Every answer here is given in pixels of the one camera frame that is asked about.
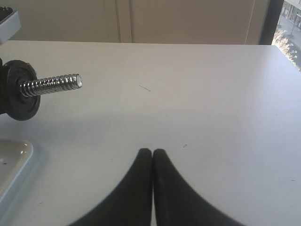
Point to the white rectangular tray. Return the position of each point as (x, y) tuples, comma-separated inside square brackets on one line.
[(14, 156)]

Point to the chrome threaded dumbbell bar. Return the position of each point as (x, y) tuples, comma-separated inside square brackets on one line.
[(50, 85)]

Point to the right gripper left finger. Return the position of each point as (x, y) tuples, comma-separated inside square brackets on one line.
[(130, 203)]

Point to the black window frame post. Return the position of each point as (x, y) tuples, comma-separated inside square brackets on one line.
[(270, 21)]

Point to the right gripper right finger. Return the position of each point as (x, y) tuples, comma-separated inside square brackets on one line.
[(176, 202)]

